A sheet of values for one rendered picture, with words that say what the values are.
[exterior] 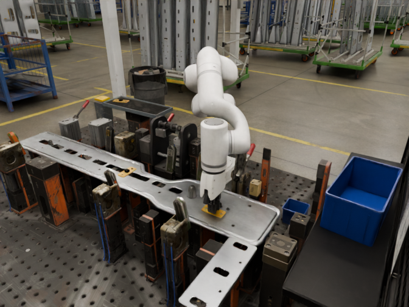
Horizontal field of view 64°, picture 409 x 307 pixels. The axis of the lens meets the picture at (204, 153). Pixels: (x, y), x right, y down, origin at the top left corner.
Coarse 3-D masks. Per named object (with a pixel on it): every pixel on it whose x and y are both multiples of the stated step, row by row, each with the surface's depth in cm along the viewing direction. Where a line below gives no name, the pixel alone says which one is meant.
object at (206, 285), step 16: (240, 240) 105; (224, 256) 99; (240, 256) 99; (208, 272) 93; (240, 272) 93; (192, 288) 89; (208, 288) 89; (224, 288) 89; (192, 304) 84; (208, 304) 84
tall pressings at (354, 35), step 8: (352, 0) 708; (360, 0) 681; (344, 8) 678; (352, 8) 719; (376, 8) 720; (344, 16) 686; (352, 16) 737; (360, 16) 712; (344, 24) 700; (352, 24) 752; (360, 24) 719; (344, 32) 710; (352, 32) 688; (360, 32) 732; (352, 40) 695; (344, 48) 740; (352, 48) 707; (368, 48) 735
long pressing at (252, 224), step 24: (24, 144) 168; (48, 144) 168; (72, 144) 168; (72, 168) 148; (96, 168) 146; (144, 168) 146; (144, 192) 129; (168, 192) 129; (192, 216) 116; (216, 216) 116; (240, 216) 116; (264, 216) 116; (264, 240) 106
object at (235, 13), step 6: (234, 0) 711; (240, 0) 706; (234, 6) 716; (240, 6) 711; (234, 12) 722; (234, 18) 727; (234, 24) 733; (234, 30) 738; (234, 36) 743; (234, 42) 749; (234, 48) 755; (234, 54) 761; (234, 60) 768
